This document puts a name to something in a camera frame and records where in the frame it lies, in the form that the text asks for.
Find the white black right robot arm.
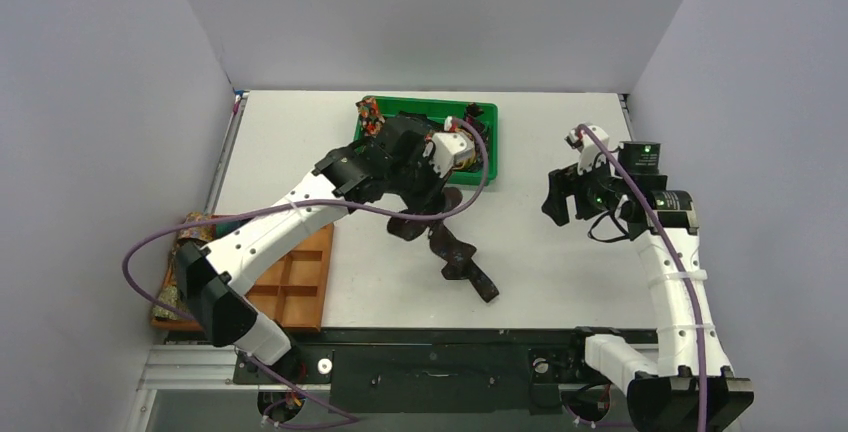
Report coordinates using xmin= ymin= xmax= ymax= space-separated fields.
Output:
xmin=541 ymin=136 xmax=754 ymax=431

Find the green plastic bin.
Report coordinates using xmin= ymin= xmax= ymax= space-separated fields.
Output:
xmin=354 ymin=96 xmax=498 ymax=185

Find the aluminium frame rail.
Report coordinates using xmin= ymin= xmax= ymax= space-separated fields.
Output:
xmin=139 ymin=345 xmax=237 ymax=391

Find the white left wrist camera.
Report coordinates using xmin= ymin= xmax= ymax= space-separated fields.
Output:
xmin=422 ymin=132 xmax=475 ymax=177

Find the red floral patterned tie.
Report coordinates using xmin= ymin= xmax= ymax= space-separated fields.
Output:
xmin=356 ymin=96 xmax=386 ymax=137

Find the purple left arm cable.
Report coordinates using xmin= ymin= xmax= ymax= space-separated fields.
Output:
xmin=121 ymin=116 xmax=492 ymax=430

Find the yellow patterned tie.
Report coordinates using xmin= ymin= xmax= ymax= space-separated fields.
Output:
xmin=455 ymin=144 xmax=483 ymax=173

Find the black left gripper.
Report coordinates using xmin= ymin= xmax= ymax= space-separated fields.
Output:
xmin=387 ymin=146 xmax=452 ymax=216

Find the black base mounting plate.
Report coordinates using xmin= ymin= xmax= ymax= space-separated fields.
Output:
xmin=231 ymin=326 xmax=637 ymax=416

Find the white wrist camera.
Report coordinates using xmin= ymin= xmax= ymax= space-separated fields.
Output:
xmin=422 ymin=132 xmax=475 ymax=177
xmin=565 ymin=127 xmax=608 ymax=176

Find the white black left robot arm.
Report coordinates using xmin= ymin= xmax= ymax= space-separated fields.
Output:
xmin=175 ymin=116 xmax=474 ymax=382

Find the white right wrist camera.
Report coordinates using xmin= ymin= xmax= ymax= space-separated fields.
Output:
xmin=565 ymin=127 xmax=608 ymax=176

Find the dark teal rolled tie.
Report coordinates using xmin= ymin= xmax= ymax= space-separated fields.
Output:
xmin=214 ymin=219 xmax=248 ymax=238

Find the dark brown blue-patterned tie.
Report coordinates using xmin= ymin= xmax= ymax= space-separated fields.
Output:
xmin=387 ymin=218 xmax=499 ymax=303

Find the colourful rolled tie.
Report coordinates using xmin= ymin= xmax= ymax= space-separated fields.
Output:
xmin=175 ymin=212 xmax=216 ymax=244

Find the orange compartment tray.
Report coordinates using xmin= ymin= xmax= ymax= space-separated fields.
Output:
xmin=151 ymin=224 xmax=334 ymax=332

